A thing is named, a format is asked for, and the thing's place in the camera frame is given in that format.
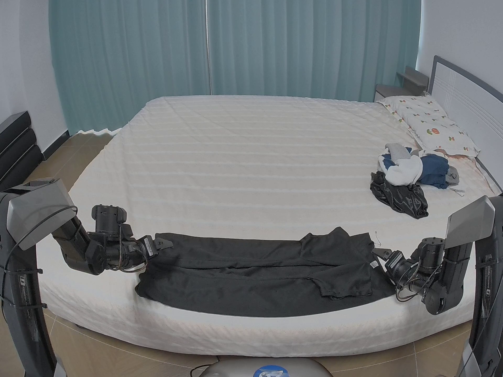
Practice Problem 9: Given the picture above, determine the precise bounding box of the black polo shirt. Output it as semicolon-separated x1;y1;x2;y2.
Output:
134;226;396;317

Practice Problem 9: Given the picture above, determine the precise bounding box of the grey bedside table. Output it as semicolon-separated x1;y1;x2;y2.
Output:
374;65;430;102

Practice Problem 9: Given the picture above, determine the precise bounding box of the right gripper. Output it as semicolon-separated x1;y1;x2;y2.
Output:
371;248;407;278

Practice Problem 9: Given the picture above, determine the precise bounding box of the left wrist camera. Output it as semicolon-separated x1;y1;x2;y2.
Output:
91;204;127;237

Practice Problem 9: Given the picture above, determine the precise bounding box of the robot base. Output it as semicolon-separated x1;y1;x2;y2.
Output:
193;357;335;377

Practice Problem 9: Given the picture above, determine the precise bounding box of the black chest of drawers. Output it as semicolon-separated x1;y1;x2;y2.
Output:
0;110;45;192

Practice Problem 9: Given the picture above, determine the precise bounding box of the bed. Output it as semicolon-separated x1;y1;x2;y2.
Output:
36;55;503;357

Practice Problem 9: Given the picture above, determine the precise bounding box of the white printed pillow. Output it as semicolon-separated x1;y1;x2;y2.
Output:
376;94;481;157

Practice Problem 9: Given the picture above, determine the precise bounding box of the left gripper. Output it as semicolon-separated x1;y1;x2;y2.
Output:
137;234;174;261

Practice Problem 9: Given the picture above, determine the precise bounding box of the pile of clothes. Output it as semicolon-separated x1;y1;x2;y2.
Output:
370;142;467;220

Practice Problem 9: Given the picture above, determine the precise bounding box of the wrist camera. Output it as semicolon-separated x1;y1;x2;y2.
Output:
91;204;127;237
416;237;447;273

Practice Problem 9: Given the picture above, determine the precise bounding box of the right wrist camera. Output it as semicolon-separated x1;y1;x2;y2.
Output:
416;237;447;273

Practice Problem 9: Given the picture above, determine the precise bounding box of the blue-green curtain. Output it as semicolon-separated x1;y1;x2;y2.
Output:
206;0;424;103
47;0;214;135

